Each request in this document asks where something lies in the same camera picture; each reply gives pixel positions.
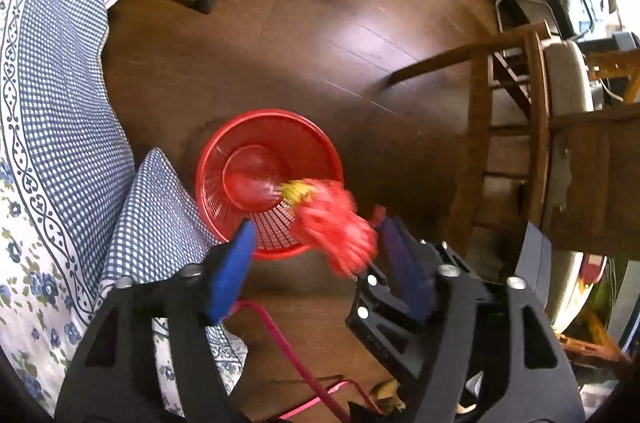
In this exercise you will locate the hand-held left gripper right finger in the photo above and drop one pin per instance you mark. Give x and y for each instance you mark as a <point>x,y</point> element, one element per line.
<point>405,273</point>

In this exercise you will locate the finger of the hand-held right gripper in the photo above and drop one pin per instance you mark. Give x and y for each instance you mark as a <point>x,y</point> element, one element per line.
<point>405,368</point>

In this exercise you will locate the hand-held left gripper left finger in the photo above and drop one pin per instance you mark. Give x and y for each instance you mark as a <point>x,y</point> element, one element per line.
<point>232,273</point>

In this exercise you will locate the red and yellow cloth toy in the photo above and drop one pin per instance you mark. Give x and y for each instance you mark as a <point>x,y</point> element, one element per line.
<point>335,228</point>

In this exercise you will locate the red plastic basket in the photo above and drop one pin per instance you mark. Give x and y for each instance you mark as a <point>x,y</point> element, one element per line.
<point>240,138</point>

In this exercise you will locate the tan crumpled scrap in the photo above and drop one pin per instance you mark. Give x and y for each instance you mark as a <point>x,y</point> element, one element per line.
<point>387,390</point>

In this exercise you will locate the grey flat panel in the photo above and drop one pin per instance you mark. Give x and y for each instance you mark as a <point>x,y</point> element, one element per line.
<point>535,263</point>

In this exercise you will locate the wooden chair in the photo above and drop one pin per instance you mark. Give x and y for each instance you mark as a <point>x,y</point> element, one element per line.
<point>480,103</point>

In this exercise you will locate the wooden table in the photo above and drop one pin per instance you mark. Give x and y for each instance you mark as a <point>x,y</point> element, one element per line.
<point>595,183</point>

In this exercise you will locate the blue checked floral bedsheet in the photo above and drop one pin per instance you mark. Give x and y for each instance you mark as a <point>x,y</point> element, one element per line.
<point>55,103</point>

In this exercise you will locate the white seat cushion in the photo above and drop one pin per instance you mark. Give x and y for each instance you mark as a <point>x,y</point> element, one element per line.
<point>565,78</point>

